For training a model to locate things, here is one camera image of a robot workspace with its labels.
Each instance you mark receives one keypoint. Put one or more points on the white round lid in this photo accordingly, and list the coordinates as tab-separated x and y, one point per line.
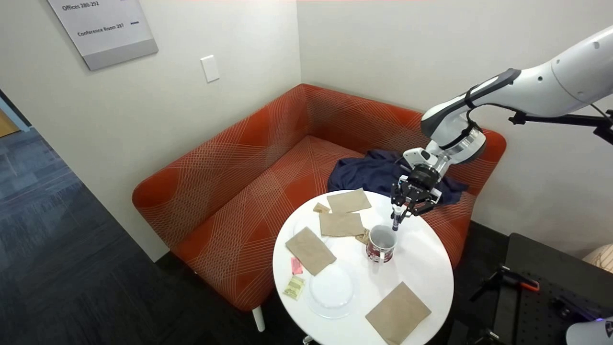
332	286

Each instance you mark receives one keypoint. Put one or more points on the orange patterned sofa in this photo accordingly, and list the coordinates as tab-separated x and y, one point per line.
256	192

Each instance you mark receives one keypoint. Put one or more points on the white light switch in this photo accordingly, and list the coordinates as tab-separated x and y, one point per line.
210	68

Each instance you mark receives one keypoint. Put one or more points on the black camera mount rod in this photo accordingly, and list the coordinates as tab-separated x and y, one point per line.
556	119

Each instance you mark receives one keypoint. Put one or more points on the pink sweetener packet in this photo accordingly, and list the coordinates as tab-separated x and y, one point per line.
298	267

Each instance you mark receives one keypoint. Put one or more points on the yellow sweetener packet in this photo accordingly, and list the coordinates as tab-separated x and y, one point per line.
294	288

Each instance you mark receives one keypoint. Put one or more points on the red mug white inside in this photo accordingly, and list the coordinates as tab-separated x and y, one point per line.
382	246

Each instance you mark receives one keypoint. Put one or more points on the dark blue cloth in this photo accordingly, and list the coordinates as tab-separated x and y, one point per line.
371	173

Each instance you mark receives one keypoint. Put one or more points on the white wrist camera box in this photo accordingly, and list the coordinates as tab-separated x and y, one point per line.
424	156

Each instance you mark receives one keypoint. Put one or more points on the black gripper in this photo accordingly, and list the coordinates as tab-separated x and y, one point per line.
422	183

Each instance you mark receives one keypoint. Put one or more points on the black robot cart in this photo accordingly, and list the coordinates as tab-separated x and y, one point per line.
562	275

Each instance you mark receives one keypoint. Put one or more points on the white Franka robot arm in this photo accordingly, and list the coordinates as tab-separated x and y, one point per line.
562	79

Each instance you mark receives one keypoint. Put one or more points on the grey wall sign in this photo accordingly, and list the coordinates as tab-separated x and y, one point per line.
102	31

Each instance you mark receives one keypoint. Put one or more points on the small black device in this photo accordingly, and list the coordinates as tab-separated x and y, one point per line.
570	307

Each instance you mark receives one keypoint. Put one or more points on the brown sugar packet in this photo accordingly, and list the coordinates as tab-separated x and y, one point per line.
321	208

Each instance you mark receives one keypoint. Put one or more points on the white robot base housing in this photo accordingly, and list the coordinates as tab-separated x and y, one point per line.
595	334

